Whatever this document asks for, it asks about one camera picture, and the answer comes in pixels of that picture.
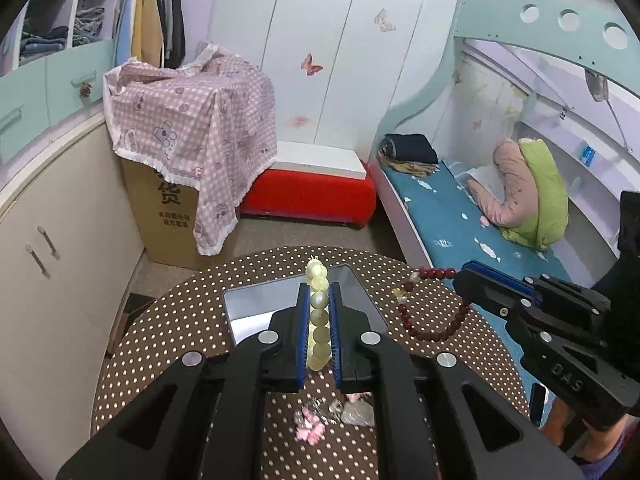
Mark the faint pink butterfly sticker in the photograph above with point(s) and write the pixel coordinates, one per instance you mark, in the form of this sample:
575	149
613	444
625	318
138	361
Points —
300	121

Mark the white board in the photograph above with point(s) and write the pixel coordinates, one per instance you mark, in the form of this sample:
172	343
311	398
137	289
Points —
320	157

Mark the pink and green quilt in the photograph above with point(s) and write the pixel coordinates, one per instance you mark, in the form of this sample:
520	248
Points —
542	195

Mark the light blue hanging shirt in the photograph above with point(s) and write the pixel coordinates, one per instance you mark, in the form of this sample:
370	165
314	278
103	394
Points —
126	15

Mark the pink checked cloth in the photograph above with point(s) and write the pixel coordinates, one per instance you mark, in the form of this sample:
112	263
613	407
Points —
200	120

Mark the tan garment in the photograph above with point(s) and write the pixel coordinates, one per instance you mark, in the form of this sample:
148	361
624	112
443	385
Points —
405	169

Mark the grey hanging cloth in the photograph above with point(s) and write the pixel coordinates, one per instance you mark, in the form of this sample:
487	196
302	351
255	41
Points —
596	85

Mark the black hanging jacket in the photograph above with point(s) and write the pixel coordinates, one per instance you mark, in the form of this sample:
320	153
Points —
177	20

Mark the white wardrobe doors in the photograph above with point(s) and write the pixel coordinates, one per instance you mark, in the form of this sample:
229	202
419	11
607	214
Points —
340	100

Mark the pink flower jewelry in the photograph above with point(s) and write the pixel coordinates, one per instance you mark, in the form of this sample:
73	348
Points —
311	430

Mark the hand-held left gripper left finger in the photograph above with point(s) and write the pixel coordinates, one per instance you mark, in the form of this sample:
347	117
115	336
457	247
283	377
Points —
302	330

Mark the blue label sticker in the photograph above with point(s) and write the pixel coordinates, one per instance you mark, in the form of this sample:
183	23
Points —
588	153

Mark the folded blue jeans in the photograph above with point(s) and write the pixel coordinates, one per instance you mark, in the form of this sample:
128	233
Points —
45	40

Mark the red ottoman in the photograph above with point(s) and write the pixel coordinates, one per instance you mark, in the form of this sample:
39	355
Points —
310	200

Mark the folded striped clothes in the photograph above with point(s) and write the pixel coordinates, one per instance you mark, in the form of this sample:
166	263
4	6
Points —
89	22

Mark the folded dark clothes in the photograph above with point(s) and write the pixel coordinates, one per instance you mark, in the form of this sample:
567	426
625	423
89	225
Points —
412	147

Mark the teal bunk bed frame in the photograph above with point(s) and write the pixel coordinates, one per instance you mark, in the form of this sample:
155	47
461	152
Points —
505	25

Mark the tan hanging coat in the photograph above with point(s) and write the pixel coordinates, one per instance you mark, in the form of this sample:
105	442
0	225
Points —
147	20

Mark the cardboard box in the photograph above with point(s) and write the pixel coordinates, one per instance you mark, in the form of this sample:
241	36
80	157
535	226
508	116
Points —
160	220

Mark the blue bed sheet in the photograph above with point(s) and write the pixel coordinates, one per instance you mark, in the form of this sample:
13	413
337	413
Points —
440	215

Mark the teal drawer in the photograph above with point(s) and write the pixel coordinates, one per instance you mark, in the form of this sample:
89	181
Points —
75	67
22	95

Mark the cream cabinet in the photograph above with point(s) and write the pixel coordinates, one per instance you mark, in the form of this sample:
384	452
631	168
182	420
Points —
65	200

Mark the pale butterfly sticker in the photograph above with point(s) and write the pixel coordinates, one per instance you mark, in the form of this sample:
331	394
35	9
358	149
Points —
384	20

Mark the dark green hanging jacket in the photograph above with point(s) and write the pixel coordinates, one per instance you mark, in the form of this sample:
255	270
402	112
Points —
162	15

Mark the grey metal box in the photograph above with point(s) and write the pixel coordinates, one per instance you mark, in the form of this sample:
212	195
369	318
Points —
250	310

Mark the person's right hand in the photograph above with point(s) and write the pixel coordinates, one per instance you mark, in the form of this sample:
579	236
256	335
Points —
555	420

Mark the brown polka dot tablecloth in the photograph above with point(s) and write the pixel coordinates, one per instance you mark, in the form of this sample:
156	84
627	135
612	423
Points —
200	300

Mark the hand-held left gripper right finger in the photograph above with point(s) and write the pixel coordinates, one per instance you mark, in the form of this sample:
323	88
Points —
336	335

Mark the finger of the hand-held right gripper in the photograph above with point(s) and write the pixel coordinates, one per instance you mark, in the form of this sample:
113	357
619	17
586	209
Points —
495	276
490	297

